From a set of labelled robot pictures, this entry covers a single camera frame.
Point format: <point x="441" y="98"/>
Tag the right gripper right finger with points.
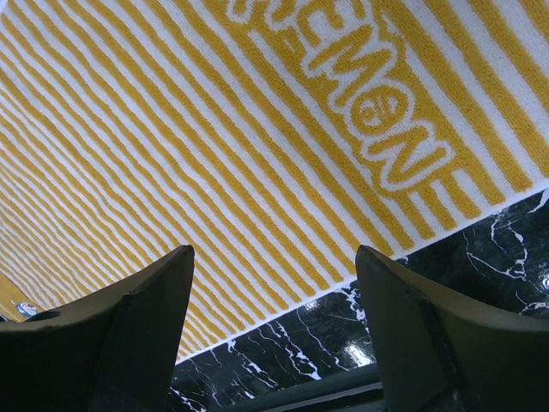
<point x="439" y="350"/>

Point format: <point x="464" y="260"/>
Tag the yellow orange striped towel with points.
<point x="274" y="137"/>

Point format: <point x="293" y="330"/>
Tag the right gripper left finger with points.
<point x="113" y="350"/>

